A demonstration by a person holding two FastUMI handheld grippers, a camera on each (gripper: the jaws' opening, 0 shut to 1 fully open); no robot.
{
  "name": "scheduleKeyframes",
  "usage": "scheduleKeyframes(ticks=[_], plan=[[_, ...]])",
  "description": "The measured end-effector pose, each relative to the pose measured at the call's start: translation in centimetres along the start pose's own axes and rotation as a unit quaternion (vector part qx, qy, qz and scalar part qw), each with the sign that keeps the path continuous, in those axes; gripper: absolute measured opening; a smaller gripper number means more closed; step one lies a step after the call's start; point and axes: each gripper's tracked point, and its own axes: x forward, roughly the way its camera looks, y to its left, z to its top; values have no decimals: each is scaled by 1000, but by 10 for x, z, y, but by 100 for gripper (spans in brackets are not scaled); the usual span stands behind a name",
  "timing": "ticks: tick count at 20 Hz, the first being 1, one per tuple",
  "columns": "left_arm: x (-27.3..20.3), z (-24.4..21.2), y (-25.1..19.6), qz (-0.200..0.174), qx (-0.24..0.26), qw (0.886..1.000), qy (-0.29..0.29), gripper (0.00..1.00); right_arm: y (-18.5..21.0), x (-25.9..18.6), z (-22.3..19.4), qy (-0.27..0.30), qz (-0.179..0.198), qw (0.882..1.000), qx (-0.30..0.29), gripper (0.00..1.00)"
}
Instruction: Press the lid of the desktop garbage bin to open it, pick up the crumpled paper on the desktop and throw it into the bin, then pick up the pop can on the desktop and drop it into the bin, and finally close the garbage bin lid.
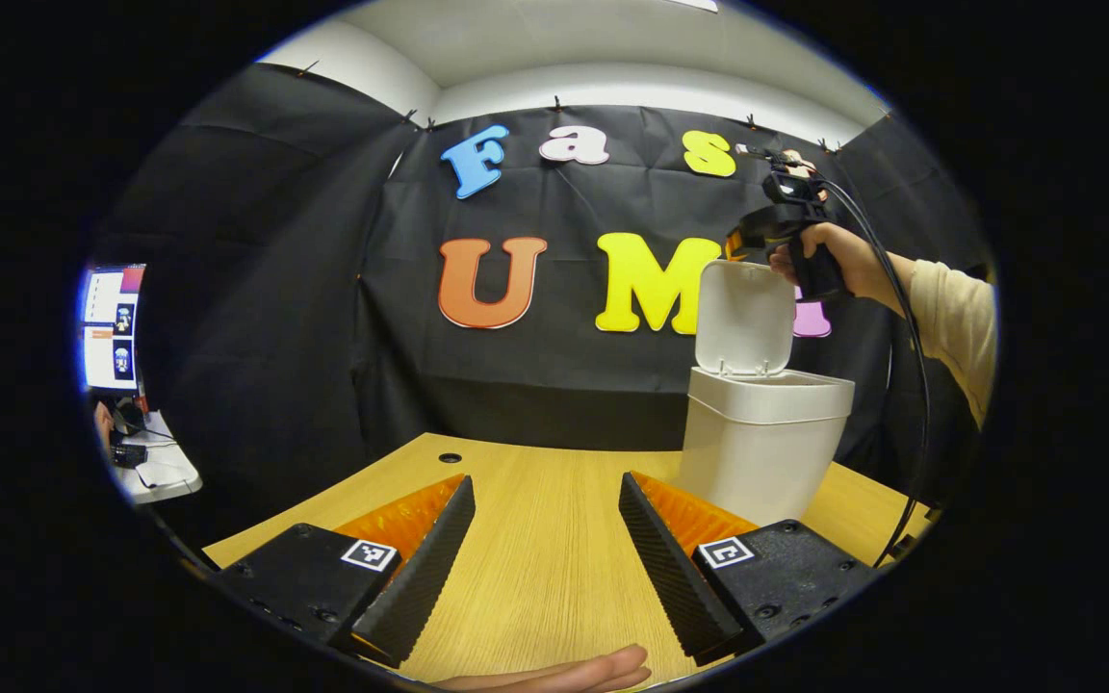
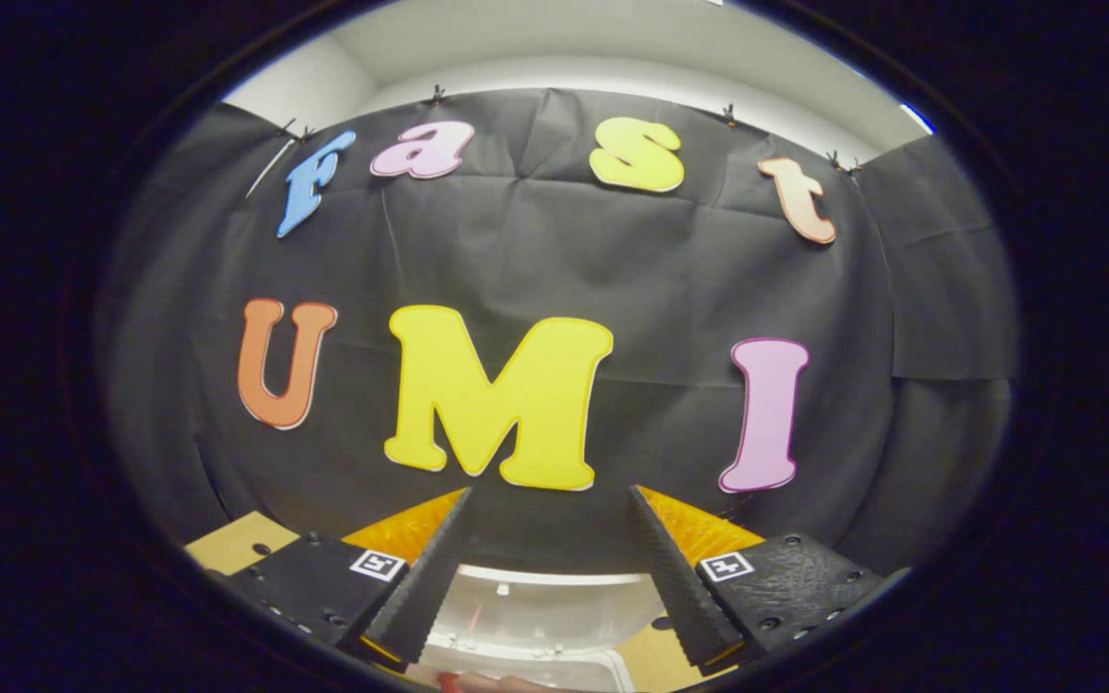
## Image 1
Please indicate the wooden desktop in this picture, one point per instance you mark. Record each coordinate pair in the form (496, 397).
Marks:
(545, 539)

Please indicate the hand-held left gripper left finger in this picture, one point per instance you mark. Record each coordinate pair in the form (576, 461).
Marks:
(429, 568)

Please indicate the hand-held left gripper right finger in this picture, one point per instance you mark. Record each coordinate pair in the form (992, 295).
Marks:
(670, 568)

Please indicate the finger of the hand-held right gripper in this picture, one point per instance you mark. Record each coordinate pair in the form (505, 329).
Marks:
(735, 248)

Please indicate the black backdrop cloth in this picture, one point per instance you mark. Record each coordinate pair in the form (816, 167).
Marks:
(323, 289)

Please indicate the white side table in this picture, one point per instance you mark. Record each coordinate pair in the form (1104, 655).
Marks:
(165, 472)

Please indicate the white desktop garbage bin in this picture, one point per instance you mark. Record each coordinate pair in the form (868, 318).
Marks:
(766, 433)

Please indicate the computer monitor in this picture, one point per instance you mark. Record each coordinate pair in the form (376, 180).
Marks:
(112, 327)

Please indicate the ceiling light panel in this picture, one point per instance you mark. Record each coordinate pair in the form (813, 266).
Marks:
(699, 4)

